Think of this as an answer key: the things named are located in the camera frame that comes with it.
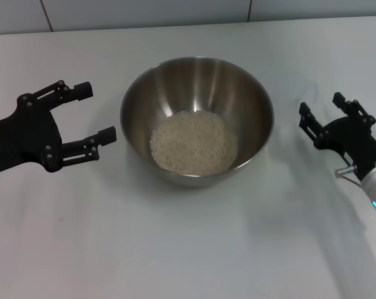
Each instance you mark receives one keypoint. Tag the white tablecloth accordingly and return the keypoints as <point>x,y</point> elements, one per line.
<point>188,243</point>

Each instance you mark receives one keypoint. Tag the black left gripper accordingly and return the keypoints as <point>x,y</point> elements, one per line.
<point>26,137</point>

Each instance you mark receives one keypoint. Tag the white rice grains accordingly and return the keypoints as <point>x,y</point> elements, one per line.
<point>194,143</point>

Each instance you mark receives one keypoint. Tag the stainless steel mixing bowl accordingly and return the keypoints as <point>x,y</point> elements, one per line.
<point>197,93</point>

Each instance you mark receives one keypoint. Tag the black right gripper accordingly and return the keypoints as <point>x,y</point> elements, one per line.
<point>353,146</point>

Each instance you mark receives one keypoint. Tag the white partition panel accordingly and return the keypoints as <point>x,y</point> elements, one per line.
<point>144,14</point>
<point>315,9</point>
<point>13,15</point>

